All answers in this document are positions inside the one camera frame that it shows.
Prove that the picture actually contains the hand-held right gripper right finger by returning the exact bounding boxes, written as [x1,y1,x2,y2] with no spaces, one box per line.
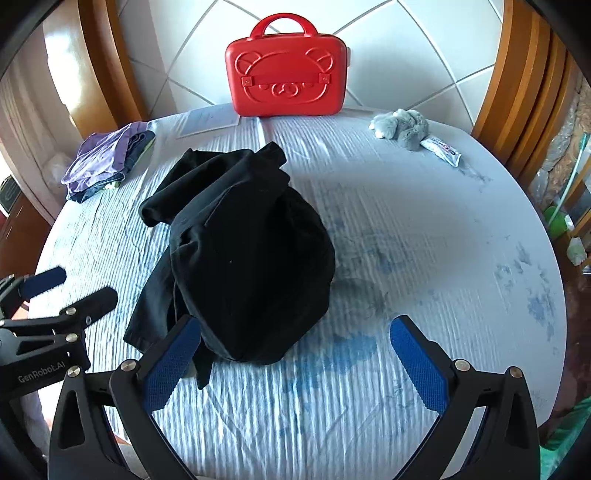
[389,315,541,480]

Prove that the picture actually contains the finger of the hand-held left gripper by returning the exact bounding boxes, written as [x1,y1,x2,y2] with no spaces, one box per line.
[0,286,118,359]
[0,266,68,319]

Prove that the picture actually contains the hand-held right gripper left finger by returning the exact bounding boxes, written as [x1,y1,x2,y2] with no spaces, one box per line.
[48,315,204,480]

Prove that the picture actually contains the black pants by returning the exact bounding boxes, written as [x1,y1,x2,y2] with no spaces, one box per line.
[124,142,336,391]

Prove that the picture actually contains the stack of folded clothes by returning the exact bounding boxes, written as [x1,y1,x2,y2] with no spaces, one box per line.
[61,122,148,201]

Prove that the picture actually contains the dark box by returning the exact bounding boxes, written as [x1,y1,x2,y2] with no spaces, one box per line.
[0,178,19,213]

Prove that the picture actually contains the white plastic bag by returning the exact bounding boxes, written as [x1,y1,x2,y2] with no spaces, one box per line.
[41,150,77,195]

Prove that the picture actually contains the folded lime green garment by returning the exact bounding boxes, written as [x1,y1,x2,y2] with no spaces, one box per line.
[104,138,156,191]

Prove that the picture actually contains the bed with light blue sheet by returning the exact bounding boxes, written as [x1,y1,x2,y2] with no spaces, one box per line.
[28,104,568,480]

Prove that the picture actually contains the folded blue jeans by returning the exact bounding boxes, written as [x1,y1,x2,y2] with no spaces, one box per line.
[69,130,156,204]

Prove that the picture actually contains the green cloth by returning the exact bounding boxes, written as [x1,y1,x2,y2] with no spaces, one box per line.
[540,397,591,480]

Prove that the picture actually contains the green plastic basin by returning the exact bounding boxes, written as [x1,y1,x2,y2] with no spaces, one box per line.
[542,205,575,241]

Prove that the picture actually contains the white squeeze tube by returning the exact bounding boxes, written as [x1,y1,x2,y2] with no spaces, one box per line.
[419,137,463,168]

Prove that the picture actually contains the grey plush toy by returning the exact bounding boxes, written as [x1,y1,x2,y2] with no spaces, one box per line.
[368,109,429,151]

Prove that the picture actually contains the light green pole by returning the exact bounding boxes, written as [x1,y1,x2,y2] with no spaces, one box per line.
[551,134,591,208]

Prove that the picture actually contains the red bear-embossed carry case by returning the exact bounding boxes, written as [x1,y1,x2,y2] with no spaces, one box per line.
[225,14,348,117]

